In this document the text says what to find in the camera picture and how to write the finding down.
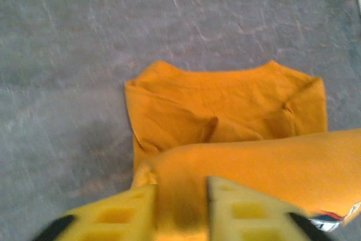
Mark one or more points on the orange t-shirt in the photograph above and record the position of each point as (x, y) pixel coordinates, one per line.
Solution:
(225, 97)

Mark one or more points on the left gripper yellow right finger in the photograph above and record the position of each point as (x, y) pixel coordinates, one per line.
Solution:
(248, 218)

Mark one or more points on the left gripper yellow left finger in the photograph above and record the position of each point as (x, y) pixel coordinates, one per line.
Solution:
(118, 218)

